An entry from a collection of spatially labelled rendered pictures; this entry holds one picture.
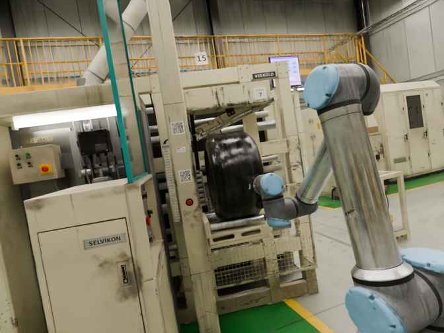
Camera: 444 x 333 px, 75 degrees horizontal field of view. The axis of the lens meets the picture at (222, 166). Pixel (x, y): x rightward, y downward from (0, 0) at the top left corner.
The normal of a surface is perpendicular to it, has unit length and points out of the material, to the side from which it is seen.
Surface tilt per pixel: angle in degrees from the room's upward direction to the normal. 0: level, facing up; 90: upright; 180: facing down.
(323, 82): 83
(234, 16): 90
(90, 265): 90
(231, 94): 90
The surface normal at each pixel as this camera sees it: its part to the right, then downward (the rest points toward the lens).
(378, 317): -0.88, 0.26
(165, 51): 0.15, 0.03
